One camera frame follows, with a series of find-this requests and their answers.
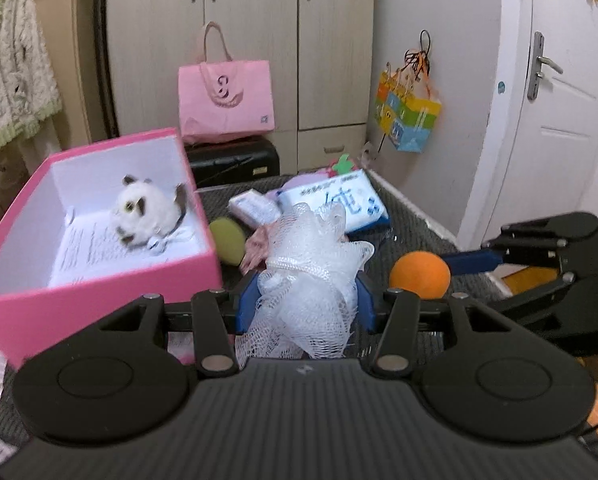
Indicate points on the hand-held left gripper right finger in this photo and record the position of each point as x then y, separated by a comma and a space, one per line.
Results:
368, 310

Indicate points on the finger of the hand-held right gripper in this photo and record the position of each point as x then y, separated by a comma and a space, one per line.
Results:
471, 262
539, 295

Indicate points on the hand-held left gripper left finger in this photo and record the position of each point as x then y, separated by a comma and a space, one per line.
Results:
247, 305

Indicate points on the orange foam ball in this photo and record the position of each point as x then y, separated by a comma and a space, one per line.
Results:
421, 272

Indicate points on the white mesh bath loofah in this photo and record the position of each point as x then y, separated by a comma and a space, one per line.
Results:
304, 280

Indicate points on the purple plush toy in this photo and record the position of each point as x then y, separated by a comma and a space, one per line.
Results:
299, 181

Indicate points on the pink cardboard box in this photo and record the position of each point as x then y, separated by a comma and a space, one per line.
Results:
104, 305

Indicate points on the pink strawberry plush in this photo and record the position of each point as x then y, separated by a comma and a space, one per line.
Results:
340, 165

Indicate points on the pink crumpled cloth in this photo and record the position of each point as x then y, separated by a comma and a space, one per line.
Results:
256, 250

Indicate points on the green round sponge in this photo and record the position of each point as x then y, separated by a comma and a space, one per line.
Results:
228, 242

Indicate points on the small white tissue packet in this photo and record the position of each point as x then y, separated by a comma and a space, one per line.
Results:
254, 206

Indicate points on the large blue white tissue pack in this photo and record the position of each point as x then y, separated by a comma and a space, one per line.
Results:
361, 200

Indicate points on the black suitcase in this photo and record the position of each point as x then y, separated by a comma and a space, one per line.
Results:
234, 162

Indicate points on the white brown plush cat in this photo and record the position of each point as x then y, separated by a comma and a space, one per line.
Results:
144, 205

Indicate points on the small hanging packet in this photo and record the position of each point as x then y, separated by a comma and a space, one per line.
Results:
370, 154

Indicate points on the colourful paper gift bag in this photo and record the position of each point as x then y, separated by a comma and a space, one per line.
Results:
409, 115

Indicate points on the printed paper sheet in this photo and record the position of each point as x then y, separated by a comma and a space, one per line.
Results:
94, 255

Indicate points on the round blue sticker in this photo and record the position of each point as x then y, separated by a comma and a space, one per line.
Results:
501, 87

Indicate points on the pink tote bag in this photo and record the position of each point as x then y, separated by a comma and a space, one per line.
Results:
224, 95

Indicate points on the striped cloth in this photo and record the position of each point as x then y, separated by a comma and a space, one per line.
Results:
1, 400

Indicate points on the beige wardrobe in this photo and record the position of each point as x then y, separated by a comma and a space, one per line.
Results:
149, 35

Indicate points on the cream green fleece garment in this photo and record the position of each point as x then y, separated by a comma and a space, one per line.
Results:
14, 60

